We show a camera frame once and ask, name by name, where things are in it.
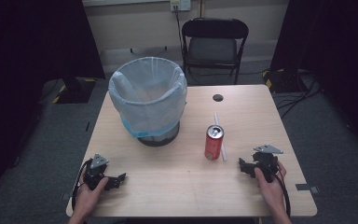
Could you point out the black yellow-striped stand base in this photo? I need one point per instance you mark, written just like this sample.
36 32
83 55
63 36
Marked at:
281 81
74 91

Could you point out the bin with blue liner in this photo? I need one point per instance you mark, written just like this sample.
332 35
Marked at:
149 96

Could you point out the grey tape strip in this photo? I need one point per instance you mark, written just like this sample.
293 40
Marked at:
65 196
306 187

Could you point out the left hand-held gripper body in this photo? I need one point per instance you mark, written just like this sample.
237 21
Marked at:
97 174

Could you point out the black folding chair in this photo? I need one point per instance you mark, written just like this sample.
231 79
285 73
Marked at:
213 46

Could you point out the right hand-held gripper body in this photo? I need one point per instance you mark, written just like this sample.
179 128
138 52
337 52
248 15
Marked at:
265 161

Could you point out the person's right hand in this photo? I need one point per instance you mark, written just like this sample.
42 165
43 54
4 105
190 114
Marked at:
268 191

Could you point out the person's left hand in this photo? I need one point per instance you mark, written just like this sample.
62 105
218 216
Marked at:
88 196

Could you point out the red drink can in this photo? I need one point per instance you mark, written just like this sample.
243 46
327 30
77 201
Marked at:
213 143

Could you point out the dark grey trash bin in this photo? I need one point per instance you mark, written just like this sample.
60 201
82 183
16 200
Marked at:
158 140

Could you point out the white straw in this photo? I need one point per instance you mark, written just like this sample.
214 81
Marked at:
224 154

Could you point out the white wall socket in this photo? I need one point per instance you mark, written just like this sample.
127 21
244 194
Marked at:
180 4

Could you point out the dark curtain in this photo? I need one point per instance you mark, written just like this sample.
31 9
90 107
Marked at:
28 62
338 46

